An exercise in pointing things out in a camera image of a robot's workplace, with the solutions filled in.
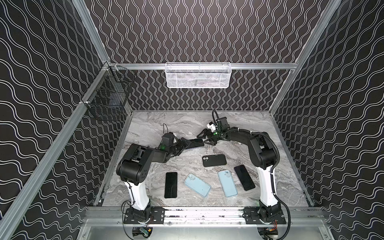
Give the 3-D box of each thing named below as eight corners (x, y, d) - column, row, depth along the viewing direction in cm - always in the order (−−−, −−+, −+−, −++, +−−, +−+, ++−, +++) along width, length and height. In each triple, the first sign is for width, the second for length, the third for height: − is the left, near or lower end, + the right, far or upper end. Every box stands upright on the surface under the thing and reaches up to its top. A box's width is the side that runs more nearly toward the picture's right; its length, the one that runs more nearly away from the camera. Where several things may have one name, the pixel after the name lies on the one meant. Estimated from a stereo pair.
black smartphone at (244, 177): (244, 191, 84) (245, 190, 82) (233, 168, 93) (234, 167, 91) (254, 188, 85) (255, 186, 83) (242, 166, 94) (243, 164, 92)
